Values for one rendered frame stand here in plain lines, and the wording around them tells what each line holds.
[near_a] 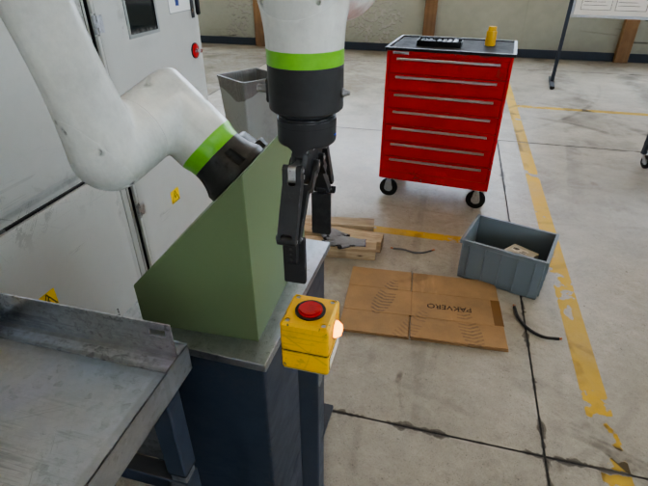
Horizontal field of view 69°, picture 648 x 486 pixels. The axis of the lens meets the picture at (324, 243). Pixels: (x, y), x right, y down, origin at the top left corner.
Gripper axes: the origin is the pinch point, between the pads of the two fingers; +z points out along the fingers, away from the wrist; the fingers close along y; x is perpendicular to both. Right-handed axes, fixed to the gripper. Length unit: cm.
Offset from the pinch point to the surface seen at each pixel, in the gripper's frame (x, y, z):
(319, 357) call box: 2.4, 3.7, 17.8
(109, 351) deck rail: -30.1, 11.9, 16.9
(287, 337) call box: -2.8, 3.8, 14.7
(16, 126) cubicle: -85, -35, -1
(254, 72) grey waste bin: -128, -289, 39
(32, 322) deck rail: -45.8, 10.3, 15.6
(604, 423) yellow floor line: 84, -71, 102
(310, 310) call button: 0.1, 0.3, 11.4
